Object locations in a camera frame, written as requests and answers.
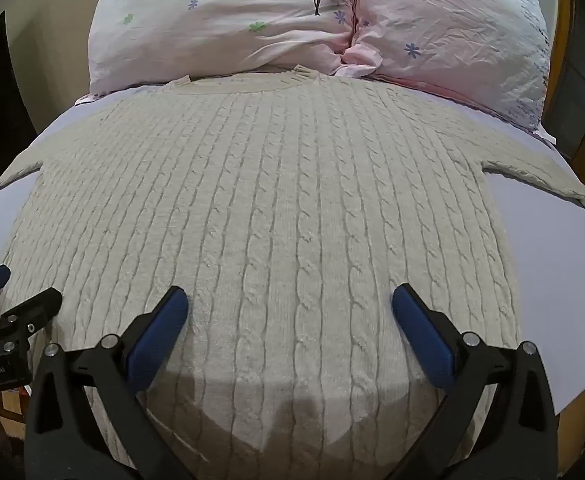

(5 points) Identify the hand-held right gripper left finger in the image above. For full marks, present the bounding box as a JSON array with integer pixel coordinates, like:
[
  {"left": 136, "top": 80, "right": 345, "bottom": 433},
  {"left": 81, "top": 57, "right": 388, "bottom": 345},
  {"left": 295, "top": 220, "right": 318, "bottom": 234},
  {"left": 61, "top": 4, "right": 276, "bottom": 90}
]
[{"left": 24, "top": 286, "right": 196, "bottom": 480}]

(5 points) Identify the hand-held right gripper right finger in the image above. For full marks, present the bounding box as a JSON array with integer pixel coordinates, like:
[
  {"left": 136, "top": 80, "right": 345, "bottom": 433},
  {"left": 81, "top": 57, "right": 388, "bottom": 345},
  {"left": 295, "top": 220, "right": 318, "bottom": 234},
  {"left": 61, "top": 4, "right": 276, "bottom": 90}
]
[{"left": 389, "top": 283, "right": 559, "bottom": 480}]

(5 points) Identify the cream cable-knit sweater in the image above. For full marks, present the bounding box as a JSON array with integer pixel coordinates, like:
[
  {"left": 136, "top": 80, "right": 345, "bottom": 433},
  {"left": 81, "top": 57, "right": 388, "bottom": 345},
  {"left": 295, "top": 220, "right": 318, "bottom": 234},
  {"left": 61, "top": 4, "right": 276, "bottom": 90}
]
[{"left": 0, "top": 65, "right": 585, "bottom": 480}]

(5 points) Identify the pink floral pillow with tree print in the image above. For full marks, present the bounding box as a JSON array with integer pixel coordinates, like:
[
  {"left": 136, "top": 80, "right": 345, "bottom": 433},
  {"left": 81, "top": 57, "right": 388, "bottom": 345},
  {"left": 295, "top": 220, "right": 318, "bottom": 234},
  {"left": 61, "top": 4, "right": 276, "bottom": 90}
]
[{"left": 87, "top": 0, "right": 361, "bottom": 97}]

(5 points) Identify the wooden bed frame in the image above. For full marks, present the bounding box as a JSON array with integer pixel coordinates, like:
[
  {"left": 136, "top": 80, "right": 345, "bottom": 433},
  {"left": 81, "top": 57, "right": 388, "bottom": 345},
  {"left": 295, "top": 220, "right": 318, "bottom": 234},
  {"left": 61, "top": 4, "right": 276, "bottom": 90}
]
[{"left": 543, "top": 0, "right": 585, "bottom": 221}]

